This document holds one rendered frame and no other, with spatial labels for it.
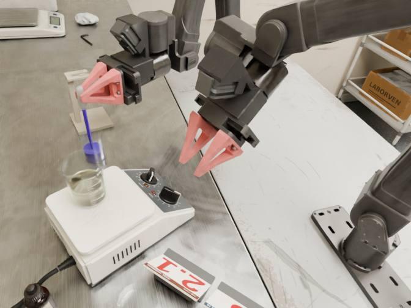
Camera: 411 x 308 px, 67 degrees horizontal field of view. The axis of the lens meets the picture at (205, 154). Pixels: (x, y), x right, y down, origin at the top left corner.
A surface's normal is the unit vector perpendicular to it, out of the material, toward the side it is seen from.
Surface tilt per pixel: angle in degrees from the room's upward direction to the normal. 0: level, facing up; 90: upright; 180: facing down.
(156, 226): 90
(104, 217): 0
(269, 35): 90
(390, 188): 77
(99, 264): 90
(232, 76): 90
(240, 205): 0
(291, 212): 0
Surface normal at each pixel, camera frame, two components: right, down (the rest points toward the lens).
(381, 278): 0.10, -0.74
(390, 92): -0.92, 0.20
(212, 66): -0.40, -0.30
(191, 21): 0.77, 0.37
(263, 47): -0.62, 0.48
